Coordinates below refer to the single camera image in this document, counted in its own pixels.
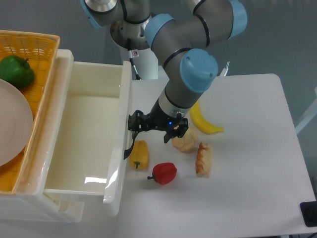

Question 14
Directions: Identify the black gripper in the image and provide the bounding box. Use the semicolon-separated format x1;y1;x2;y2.
128;100;189;143

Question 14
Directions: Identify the black top drawer handle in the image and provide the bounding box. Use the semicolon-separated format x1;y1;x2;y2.
123;132;138;160

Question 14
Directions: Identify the white drawer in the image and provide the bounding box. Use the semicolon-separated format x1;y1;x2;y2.
44;61;132;216
45;194;85;223

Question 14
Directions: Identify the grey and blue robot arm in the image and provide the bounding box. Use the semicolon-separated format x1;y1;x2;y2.
81;0;248;142

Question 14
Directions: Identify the white plastic drawer cabinet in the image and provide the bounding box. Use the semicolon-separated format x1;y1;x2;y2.
0;50;74;222

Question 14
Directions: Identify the round bread roll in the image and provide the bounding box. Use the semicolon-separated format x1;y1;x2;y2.
171;127;198;152

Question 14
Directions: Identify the yellow bell pepper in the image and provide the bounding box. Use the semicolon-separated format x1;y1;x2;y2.
129;140;149;170

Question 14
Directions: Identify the yellow banana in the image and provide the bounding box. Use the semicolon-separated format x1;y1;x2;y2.
190;101;224;134

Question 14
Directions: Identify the red bell pepper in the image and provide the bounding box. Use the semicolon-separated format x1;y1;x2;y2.
147;162;177;185

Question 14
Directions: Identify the yellow woven basket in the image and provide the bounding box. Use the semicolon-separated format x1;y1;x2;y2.
0;30;60;195

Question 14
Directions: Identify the pink round plate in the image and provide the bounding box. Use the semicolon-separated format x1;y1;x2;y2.
0;80;33;165

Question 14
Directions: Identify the green bell pepper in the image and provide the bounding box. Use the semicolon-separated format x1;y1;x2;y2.
0;55;35;89

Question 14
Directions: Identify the black device at table edge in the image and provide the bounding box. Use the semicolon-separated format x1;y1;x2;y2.
300;201;317;227

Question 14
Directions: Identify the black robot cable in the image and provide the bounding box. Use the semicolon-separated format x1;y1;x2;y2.
126;38;142;81

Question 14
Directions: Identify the white frame leg right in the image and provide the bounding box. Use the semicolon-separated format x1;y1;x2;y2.
295;98;317;134

